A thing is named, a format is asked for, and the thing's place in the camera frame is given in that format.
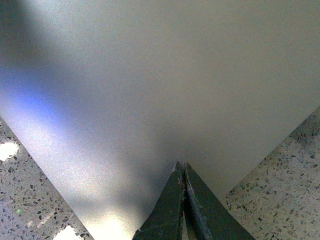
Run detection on right gripper dark right-camera left finger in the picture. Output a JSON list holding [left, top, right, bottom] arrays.
[[133, 162, 185, 240]]

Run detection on right gripper dark right-camera right finger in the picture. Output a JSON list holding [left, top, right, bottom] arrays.
[[184, 162, 254, 240]]

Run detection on grey laptop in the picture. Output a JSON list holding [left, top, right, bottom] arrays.
[[0, 0, 320, 240]]

